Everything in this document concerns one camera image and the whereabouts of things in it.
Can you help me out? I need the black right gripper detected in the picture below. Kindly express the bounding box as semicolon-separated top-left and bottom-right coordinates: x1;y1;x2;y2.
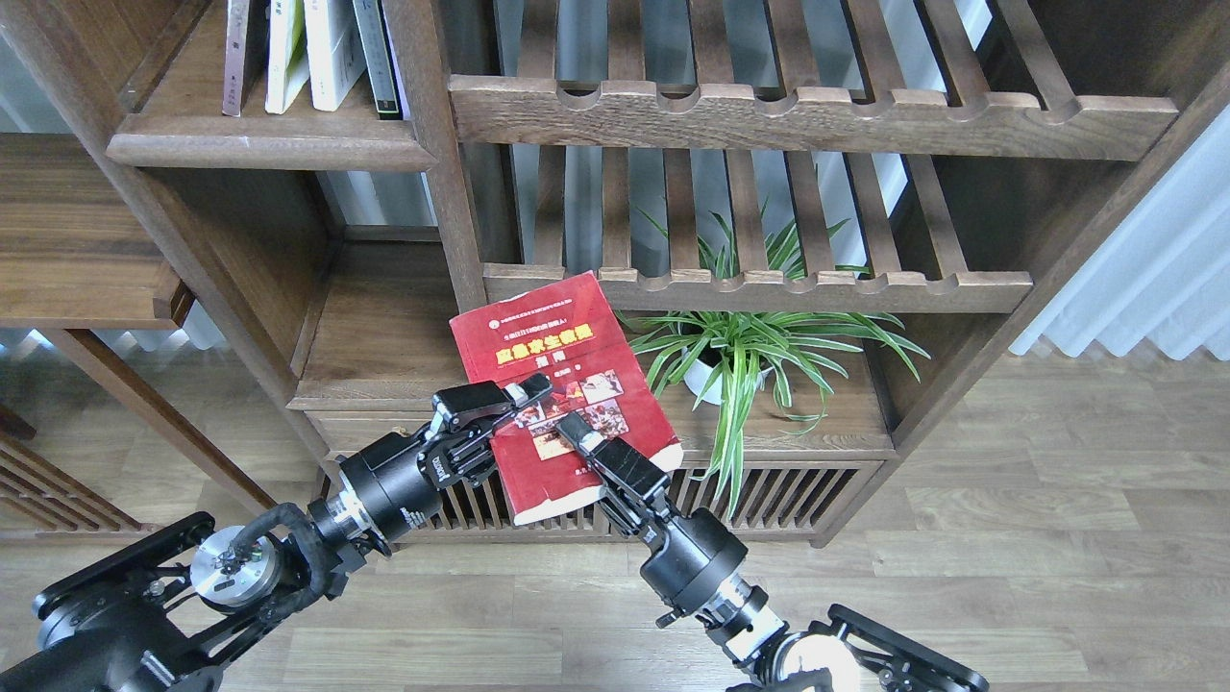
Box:
556;411;766;626

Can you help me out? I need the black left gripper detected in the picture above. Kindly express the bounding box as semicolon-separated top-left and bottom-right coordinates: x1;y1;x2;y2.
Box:
310;372;554;556

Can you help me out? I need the red book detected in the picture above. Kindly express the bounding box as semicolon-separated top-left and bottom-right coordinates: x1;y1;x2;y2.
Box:
450;273;681;525

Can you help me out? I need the yellow green book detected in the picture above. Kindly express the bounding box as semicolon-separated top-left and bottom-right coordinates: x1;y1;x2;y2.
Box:
264;1;310;114

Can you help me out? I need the dark maroon book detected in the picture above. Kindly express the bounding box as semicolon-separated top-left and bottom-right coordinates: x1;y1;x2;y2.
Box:
221;1;271;117

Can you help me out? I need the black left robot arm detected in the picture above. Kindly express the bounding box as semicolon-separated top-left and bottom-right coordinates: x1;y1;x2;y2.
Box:
2;374;551;691

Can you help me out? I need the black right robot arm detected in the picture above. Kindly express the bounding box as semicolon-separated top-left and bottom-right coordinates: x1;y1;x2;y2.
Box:
557;413;990;691

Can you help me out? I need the white plant pot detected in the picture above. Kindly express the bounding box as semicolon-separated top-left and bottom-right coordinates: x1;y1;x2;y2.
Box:
681;347;774;406

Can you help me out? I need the green spider plant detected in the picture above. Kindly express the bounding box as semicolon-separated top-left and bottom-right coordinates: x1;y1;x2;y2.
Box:
615;206;931;520

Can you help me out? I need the dark wooden bookshelf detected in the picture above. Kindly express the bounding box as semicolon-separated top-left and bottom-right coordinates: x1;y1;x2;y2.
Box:
2;1;1228;546

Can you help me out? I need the dark green upright book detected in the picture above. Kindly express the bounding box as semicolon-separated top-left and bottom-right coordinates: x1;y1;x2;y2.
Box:
353;1;403;120

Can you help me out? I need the white upright book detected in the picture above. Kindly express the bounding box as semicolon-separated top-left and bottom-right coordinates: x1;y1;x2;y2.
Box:
304;1;367;112

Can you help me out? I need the white curtain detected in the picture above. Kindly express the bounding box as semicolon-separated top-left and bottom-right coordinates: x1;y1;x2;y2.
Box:
1009;111;1229;360

